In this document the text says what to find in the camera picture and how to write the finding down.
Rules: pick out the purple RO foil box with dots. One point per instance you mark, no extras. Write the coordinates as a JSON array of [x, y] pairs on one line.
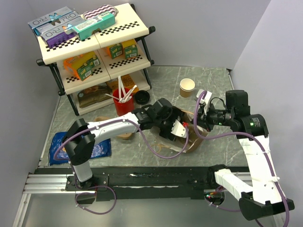
[[58, 35]]

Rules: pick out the green orange snack box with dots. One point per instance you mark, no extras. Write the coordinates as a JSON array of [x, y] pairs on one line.
[[84, 70], [90, 61]]

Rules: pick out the red ribbed plastic cup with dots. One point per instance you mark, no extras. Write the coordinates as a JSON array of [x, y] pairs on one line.
[[123, 108]]

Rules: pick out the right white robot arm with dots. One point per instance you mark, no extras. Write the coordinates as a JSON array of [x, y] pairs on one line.
[[265, 196]]

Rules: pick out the purple wavy pouch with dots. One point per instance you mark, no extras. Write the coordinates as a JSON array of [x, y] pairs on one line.
[[104, 8]]

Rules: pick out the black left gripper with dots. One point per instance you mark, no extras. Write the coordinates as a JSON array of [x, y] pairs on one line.
[[177, 114]]

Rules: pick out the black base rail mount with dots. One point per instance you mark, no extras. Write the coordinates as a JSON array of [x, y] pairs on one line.
[[147, 182]]

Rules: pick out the cream checkered shelf rack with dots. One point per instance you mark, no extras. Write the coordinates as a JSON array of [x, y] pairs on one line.
[[128, 26]]

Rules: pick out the teal foil box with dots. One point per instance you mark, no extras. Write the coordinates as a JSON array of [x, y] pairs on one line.
[[93, 25]]

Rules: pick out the brown snack bag lower shelf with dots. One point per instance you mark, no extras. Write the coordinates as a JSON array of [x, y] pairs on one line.
[[93, 95]]

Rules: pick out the brown paper takeout bag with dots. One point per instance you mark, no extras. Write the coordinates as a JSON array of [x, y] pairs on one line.
[[178, 143]]

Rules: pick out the silver RO foil box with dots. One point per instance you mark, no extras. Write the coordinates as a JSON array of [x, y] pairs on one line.
[[52, 20]]

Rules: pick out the black coffee cup lids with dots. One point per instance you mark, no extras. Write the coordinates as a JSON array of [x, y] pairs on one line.
[[142, 97]]

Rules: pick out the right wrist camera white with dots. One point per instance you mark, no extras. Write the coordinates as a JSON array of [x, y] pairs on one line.
[[205, 99]]

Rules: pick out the brown pulp cup carrier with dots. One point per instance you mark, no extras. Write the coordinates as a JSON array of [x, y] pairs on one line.
[[124, 136]]

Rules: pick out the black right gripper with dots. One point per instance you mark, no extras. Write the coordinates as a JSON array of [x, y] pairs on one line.
[[203, 120]]

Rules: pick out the brown paper cups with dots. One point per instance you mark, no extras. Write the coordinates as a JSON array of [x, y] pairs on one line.
[[186, 87]]

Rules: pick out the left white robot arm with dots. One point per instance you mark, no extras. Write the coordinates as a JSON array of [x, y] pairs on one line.
[[82, 136]]

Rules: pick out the white wrapped straw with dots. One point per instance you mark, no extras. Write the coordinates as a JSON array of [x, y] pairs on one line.
[[125, 98], [120, 89]]

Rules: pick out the blue Doritos chip bag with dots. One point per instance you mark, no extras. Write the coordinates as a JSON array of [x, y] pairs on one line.
[[103, 149]]

